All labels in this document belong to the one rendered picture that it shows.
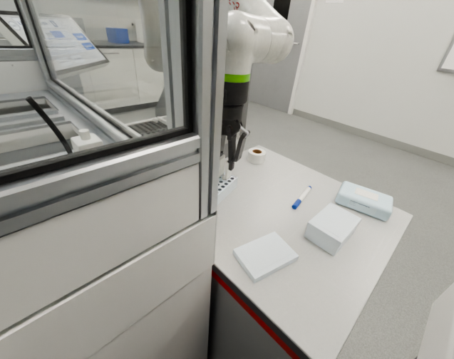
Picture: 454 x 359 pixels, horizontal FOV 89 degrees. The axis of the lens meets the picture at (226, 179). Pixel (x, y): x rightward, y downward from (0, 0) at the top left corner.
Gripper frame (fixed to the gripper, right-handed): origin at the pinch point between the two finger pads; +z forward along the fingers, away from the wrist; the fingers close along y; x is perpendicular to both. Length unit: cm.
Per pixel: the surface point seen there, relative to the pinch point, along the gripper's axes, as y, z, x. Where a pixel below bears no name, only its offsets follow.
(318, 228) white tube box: 31.4, 2.5, -6.9
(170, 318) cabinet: 12.5, 10.9, -39.2
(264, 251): 22.3, 5.9, -17.9
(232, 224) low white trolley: 11.0, 7.6, -12.9
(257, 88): -150, 58, 370
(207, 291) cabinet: 14.8, 12.1, -30.3
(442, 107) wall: 108, 24, 303
